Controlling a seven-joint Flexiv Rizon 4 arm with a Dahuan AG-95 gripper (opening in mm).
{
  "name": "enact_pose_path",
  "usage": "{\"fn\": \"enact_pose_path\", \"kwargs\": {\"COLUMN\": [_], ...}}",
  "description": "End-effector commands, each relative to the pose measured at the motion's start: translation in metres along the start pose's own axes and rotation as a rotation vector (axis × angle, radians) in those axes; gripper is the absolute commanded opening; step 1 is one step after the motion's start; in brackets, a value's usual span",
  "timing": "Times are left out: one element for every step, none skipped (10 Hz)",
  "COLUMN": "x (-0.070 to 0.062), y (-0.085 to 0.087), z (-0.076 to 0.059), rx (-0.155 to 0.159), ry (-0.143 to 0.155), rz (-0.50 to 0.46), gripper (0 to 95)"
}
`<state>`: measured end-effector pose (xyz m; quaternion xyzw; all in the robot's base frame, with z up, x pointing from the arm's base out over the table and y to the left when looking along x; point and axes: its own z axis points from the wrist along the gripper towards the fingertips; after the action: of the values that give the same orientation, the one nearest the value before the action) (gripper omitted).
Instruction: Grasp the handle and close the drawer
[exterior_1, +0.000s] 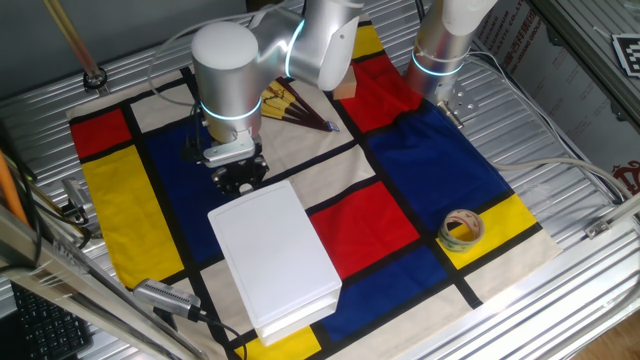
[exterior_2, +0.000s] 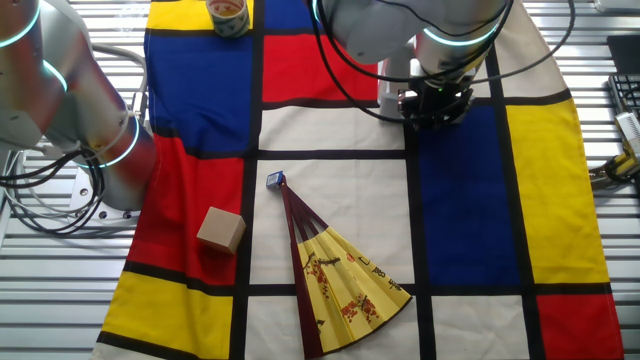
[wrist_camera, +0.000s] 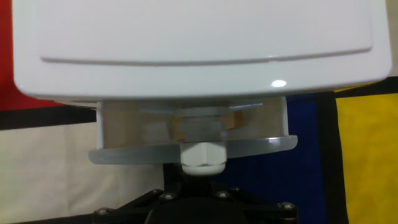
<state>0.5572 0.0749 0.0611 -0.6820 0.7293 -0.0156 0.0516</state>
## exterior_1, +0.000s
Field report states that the black keyboard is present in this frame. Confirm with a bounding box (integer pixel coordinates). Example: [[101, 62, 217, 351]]
[[9, 282, 94, 360]]

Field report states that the black white marker tag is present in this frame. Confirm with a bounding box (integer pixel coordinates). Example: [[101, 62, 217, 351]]
[[610, 32, 640, 79]]

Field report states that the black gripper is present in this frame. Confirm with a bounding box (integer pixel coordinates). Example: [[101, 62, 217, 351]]
[[212, 155, 271, 196]]

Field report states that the dark printed board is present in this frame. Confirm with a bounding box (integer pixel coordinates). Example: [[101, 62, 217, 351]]
[[472, 0, 640, 199]]

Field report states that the clear tape roll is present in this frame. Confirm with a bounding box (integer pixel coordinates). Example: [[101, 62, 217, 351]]
[[437, 208, 486, 254]]

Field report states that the yellow folding paper fan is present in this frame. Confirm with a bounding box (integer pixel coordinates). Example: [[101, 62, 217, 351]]
[[259, 76, 341, 134]]

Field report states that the small metal bracket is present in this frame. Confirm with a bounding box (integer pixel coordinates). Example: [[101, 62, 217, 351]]
[[584, 219, 612, 240]]

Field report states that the orange pole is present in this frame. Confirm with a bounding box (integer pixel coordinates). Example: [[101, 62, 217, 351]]
[[0, 149, 30, 226]]

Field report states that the silver depth camera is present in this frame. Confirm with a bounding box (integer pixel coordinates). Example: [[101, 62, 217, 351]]
[[60, 177, 96, 224], [132, 278, 204, 322]]

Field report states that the thin white cable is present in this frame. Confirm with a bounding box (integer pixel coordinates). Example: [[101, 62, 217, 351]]
[[467, 49, 621, 204]]

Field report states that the thick white cable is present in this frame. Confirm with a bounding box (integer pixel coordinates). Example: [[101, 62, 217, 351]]
[[492, 157, 640, 201]]

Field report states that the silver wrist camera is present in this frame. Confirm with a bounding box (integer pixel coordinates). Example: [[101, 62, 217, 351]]
[[202, 132, 257, 169]]

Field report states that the white plastic drawer cabinet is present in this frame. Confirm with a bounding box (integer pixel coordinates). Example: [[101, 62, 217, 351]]
[[207, 179, 344, 347]]

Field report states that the colour block tablecloth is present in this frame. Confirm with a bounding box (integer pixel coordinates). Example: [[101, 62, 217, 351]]
[[66, 13, 564, 360]]

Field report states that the black camera cable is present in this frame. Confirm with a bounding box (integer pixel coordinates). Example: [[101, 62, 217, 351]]
[[197, 312, 249, 360]]

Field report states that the brass pole with black base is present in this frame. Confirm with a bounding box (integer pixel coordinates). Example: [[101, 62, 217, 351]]
[[42, 0, 109, 94]]

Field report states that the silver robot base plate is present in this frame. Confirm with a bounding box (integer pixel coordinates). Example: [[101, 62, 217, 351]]
[[435, 79, 479, 130]]

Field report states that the aluminium frame bar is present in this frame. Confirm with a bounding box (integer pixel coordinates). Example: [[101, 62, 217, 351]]
[[529, 0, 640, 126], [0, 203, 211, 360]]

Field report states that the wooden cube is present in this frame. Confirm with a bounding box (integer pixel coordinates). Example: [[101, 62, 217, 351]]
[[332, 68, 358, 101]]

